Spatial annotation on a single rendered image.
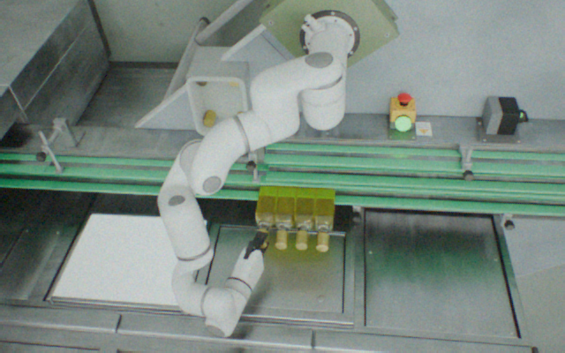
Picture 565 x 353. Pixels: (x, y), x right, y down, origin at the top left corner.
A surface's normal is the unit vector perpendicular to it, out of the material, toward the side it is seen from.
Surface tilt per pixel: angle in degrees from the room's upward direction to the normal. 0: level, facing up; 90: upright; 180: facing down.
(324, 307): 90
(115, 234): 90
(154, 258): 90
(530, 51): 0
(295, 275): 91
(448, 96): 0
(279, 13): 1
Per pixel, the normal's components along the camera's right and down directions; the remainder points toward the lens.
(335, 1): -0.12, 0.72
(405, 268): -0.04, -0.70
